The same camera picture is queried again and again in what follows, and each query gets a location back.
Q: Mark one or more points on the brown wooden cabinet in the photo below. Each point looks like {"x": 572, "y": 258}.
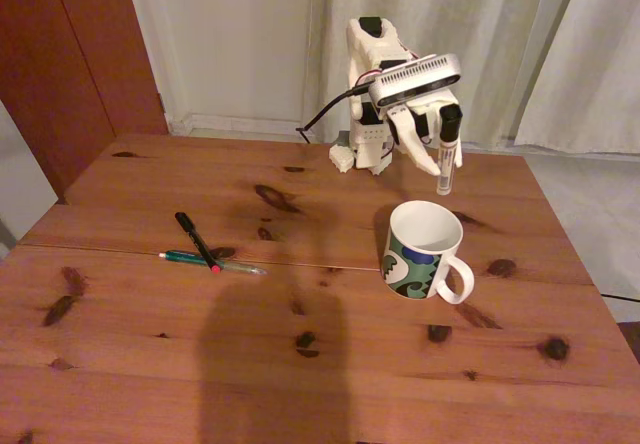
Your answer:
{"x": 75, "y": 64}

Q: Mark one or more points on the silver camera box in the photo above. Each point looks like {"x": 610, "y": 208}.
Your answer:
{"x": 415, "y": 76}

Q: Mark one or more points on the green clear pen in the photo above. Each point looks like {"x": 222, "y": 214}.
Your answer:
{"x": 180, "y": 256}

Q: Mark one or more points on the black pen with red end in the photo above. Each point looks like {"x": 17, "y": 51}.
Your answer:
{"x": 192, "y": 236}

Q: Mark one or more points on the white curtain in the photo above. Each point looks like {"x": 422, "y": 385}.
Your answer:
{"x": 475, "y": 14}
{"x": 600, "y": 64}

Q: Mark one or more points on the white mug with green pattern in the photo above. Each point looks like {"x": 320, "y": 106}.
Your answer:
{"x": 410, "y": 274}

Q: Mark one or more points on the dark brown furniture piece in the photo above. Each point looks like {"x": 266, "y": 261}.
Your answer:
{"x": 632, "y": 339}

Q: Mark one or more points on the white marker with black cap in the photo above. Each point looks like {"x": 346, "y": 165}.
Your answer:
{"x": 447, "y": 164}

